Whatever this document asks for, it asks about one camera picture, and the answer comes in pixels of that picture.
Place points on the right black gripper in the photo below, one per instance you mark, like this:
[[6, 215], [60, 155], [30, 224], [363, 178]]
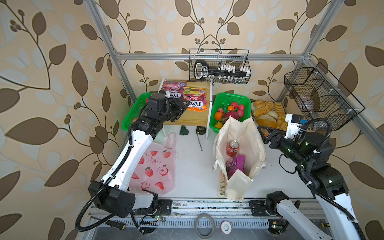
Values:
[[280, 135]]

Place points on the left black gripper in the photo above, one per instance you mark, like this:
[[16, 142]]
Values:
[[177, 106]]

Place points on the cream canvas tote bag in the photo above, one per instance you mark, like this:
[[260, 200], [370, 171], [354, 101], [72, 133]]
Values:
[[251, 145]]

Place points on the orange Fox's candy bag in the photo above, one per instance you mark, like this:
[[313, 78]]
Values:
[[197, 98]]

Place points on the red cola can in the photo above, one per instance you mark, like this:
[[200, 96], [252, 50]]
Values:
[[233, 148]]

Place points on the purple snack bag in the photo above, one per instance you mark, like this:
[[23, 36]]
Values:
[[237, 163]]

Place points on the green fruit basket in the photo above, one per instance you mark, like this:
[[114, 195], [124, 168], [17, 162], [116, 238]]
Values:
[[223, 101]]

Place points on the pink plastic grocery bag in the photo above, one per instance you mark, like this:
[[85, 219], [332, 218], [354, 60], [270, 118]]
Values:
[[156, 170]]

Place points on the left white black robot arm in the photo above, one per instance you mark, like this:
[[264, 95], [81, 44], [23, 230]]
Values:
[[112, 193]]

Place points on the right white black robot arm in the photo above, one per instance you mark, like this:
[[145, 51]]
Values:
[[306, 143]]

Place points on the white wooden two-tier shelf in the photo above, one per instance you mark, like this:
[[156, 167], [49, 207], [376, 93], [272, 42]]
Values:
[[191, 118]]

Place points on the large round bread loaf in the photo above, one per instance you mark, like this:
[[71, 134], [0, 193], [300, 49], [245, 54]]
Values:
[[267, 121]]

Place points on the purple Fox's candy bag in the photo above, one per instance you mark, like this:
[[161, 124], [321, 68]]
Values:
[[175, 89]]

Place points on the white bread tray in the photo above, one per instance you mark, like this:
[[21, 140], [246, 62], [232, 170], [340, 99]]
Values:
[[269, 114]]

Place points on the orange tangerine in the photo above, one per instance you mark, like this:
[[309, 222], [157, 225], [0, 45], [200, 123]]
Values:
[[218, 116]]

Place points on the yellow bell pepper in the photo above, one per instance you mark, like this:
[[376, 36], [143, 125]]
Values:
[[219, 125]]

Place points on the pink dragon fruit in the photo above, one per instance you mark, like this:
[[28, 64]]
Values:
[[230, 114]]

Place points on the left green vegetable basket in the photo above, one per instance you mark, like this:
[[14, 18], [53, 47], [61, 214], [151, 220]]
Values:
[[135, 110]]

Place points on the black barcode scanner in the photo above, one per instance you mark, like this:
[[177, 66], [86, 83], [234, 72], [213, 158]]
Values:
[[201, 70]]

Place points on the grey tape roll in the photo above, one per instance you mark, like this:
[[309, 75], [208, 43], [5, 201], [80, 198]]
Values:
[[205, 226]]

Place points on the black wire basket rear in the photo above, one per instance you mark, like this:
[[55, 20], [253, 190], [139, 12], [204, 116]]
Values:
[[225, 66]]

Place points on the black wire basket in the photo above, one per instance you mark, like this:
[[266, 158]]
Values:
[[320, 94], [225, 66]]

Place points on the black wire basket right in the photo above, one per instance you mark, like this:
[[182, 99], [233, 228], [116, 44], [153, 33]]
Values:
[[320, 94]]

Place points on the black handle screwdriver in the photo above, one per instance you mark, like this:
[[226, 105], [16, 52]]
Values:
[[115, 224]]

